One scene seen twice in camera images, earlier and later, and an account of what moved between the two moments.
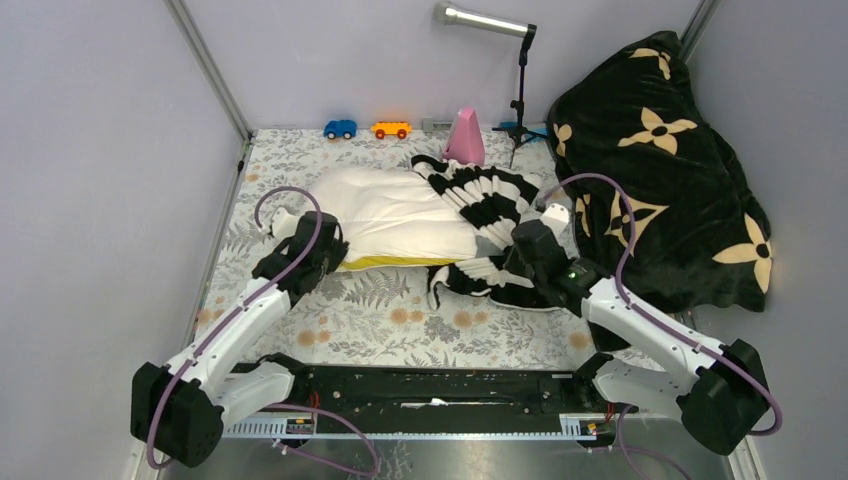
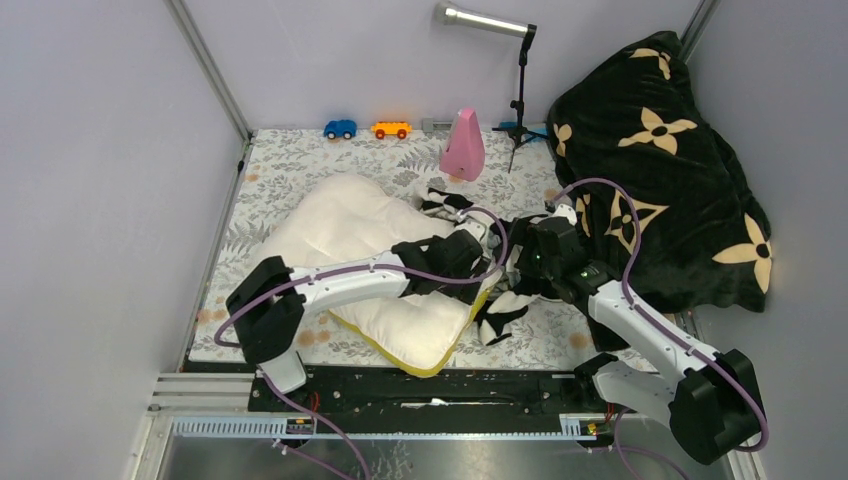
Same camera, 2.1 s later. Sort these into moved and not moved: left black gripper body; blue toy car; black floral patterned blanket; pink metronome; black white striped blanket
Moved: black white striped blanket; left black gripper body
Not moved: black floral patterned blanket; pink metronome; blue toy car
